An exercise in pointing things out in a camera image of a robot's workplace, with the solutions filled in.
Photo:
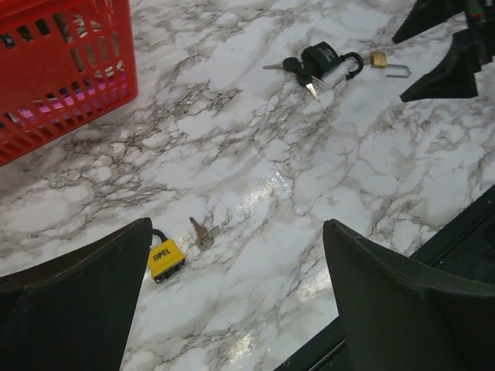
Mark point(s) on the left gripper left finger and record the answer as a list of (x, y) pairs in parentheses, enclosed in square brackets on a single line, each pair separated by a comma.
[(74, 312)]

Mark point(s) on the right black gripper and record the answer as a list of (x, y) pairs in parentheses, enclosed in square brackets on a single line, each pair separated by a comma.
[(454, 77)]

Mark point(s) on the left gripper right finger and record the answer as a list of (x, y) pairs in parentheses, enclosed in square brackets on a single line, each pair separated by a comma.
[(400, 314)]

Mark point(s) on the yellow padlock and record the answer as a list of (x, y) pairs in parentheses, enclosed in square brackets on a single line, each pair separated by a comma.
[(164, 259)]

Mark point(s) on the black padlock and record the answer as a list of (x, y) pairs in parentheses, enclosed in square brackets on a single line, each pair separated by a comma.
[(323, 59)]

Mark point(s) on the small brass padlock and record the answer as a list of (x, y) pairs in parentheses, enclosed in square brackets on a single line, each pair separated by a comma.
[(378, 60)]

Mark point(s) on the red plastic basket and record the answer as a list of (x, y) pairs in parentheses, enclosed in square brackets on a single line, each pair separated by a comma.
[(63, 64)]

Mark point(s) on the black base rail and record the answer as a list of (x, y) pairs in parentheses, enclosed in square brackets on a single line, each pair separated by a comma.
[(464, 248)]

